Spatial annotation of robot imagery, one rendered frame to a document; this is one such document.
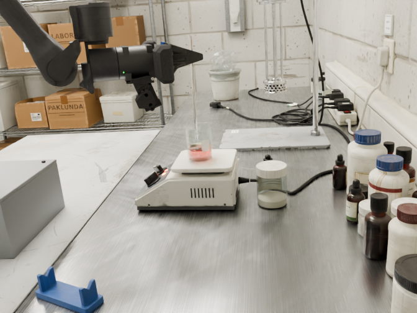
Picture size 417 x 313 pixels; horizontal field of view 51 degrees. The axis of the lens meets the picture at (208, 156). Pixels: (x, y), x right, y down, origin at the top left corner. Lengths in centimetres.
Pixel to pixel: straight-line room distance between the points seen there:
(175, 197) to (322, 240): 29
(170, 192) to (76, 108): 236
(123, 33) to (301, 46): 124
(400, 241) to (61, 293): 47
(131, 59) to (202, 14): 252
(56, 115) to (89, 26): 249
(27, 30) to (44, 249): 37
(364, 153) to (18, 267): 63
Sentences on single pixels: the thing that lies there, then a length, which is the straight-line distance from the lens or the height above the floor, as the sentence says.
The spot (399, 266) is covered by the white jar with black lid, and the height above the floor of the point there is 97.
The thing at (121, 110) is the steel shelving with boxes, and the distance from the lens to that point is 317.
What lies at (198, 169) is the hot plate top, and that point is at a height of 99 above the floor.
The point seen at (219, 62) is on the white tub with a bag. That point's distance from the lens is 187.
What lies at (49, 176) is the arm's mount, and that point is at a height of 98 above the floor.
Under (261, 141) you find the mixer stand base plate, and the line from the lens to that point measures 125.
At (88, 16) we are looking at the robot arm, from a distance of 78.
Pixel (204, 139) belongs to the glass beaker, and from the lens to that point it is 84.
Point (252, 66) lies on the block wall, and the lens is 329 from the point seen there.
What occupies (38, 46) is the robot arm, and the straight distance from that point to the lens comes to 79.
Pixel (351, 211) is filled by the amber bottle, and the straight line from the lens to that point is 80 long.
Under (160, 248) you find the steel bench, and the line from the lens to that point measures 75.
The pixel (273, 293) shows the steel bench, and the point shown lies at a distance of 63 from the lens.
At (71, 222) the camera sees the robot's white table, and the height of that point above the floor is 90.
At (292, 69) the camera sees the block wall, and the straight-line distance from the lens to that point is 330.
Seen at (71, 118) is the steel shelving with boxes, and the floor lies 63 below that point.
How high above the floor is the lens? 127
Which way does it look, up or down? 18 degrees down
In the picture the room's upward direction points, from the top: 4 degrees counter-clockwise
